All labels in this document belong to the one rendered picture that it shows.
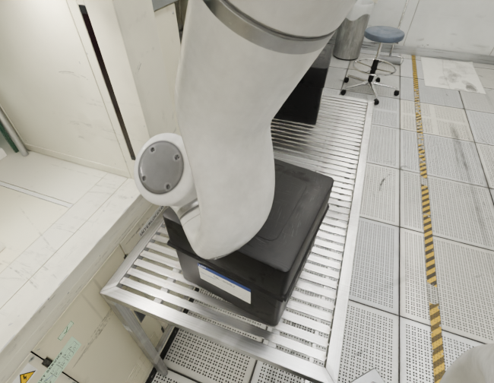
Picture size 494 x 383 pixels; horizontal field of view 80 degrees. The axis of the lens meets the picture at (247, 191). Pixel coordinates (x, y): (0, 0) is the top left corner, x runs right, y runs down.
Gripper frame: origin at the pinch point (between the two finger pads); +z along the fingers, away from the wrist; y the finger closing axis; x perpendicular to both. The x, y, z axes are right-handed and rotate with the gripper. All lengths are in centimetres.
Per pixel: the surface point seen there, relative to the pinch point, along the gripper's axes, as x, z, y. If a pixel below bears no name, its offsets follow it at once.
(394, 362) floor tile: 54, 93, -59
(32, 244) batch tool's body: 31, -7, 46
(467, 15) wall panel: -267, 342, -61
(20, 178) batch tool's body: 22, 2, 72
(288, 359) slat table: 32.2, 6.9, -18.8
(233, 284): 21.2, 2.8, -2.6
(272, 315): 25.0, 6.8, -12.4
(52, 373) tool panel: 57, -6, 29
